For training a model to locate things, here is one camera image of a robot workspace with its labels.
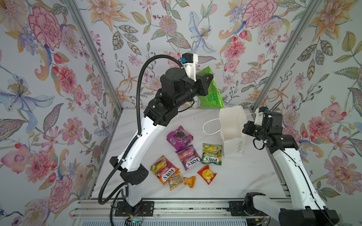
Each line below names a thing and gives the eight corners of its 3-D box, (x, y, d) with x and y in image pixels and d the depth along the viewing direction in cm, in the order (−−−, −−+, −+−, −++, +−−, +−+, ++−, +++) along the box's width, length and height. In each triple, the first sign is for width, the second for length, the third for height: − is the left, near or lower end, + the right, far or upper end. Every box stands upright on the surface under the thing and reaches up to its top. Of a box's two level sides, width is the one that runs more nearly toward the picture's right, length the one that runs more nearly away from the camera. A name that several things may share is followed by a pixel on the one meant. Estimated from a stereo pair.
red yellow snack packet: (208, 184, 84) (209, 183, 81) (197, 173, 88) (198, 171, 86) (217, 176, 87) (218, 174, 84) (206, 165, 91) (207, 163, 89)
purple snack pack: (179, 151, 96) (179, 148, 93) (166, 139, 103) (165, 135, 99) (193, 139, 102) (194, 136, 99) (180, 128, 109) (180, 124, 105)
